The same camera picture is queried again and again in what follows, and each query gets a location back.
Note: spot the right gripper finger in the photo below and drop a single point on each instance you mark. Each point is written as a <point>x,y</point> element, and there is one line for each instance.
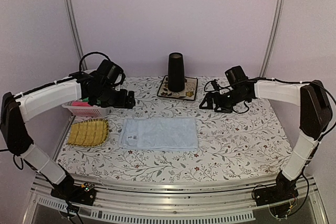
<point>207,102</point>
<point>223,109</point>

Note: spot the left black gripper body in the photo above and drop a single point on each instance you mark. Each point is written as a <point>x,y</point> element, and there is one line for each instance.
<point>108,98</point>

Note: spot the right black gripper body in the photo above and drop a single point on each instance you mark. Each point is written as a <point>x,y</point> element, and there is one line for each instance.
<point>230,100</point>

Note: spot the light blue towel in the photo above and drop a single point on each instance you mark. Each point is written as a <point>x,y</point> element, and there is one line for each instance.
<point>159,134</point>

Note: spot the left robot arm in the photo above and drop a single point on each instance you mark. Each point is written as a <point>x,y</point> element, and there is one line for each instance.
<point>18,109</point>

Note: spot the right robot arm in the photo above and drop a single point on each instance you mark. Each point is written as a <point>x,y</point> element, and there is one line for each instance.
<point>311,97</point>

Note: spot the pink rolled towel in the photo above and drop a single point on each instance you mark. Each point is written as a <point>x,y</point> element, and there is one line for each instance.
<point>80,103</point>

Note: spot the white plastic basket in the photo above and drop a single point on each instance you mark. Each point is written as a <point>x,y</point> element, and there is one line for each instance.
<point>89,111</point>

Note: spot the black tall cup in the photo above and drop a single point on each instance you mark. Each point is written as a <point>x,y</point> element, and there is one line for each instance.
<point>176,72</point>

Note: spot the woven bamboo tray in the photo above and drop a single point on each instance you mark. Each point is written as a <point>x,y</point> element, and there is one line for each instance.
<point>89,133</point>

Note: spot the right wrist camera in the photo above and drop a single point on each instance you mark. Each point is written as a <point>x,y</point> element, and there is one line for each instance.
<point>216,87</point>

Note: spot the right aluminium post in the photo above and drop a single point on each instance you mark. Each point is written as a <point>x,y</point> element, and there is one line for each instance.
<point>272,37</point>

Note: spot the aluminium post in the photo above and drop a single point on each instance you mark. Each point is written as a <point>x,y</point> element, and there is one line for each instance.
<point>272,37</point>
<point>73,27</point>

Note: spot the aluminium front rail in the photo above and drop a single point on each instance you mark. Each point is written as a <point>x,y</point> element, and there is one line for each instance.
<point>120,201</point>

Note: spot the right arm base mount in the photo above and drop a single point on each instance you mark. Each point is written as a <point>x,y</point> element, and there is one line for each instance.
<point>266,195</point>

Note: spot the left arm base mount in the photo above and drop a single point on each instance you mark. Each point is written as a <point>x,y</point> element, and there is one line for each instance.
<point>75,194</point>

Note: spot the left aluminium post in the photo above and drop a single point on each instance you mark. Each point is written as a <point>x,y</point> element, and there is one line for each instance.
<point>73,27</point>

